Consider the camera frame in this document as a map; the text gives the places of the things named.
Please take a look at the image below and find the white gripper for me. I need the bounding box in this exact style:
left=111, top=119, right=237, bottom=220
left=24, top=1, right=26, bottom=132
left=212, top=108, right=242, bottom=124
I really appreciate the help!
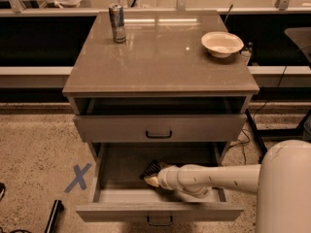
left=144, top=161, right=180, bottom=190

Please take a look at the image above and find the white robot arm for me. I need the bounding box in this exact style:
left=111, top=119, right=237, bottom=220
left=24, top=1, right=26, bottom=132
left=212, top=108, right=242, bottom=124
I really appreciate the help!
left=142, top=140, right=311, bottom=233

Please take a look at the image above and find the open middle drawer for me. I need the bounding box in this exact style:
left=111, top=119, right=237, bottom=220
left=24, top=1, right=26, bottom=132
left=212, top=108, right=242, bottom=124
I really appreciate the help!
left=76, top=143, right=243, bottom=223

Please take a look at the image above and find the grey drawer cabinet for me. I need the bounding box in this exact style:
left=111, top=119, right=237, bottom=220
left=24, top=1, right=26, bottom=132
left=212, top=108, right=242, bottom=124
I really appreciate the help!
left=61, top=10, right=260, bottom=224

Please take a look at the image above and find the blue tape cross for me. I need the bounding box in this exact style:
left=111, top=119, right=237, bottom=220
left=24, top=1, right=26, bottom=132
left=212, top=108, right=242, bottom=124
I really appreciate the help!
left=64, top=163, right=91, bottom=193

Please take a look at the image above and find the black bar on floor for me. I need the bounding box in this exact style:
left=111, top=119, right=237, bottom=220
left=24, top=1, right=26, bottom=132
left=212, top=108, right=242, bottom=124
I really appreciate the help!
left=45, top=200, right=64, bottom=233

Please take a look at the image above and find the white bowl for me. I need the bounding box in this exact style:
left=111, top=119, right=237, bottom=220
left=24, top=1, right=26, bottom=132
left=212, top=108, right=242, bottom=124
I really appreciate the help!
left=201, top=31, right=244, bottom=58

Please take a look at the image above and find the small clear bottle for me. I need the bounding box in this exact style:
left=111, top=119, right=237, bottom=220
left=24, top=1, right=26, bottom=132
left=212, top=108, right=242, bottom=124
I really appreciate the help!
left=240, top=42, right=254, bottom=65

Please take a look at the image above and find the silver blue drink can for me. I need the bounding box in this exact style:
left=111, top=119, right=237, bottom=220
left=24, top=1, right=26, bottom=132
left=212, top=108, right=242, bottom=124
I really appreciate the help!
left=109, top=4, right=126, bottom=43

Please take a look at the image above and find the black upper drawer handle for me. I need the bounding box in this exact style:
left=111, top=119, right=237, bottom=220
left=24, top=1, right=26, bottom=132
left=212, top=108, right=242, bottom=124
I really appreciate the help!
left=145, top=130, right=173, bottom=139

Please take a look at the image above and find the black drawer handle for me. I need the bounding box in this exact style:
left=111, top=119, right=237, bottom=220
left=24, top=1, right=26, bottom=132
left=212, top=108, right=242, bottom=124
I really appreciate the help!
left=146, top=216, right=173, bottom=227
left=145, top=130, right=173, bottom=139

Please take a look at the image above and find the black middle drawer handle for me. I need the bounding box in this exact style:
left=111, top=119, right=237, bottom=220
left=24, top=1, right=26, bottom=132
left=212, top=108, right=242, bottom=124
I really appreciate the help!
left=146, top=216, right=173, bottom=227

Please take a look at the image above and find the black floor cable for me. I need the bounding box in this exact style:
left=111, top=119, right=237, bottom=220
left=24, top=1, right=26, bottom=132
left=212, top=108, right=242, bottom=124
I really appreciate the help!
left=226, top=100, right=270, bottom=165

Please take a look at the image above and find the black table leg frame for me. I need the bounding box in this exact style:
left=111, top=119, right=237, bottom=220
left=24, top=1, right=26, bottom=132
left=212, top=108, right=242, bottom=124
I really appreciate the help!
left=245, top=110, right=311, bottom=156

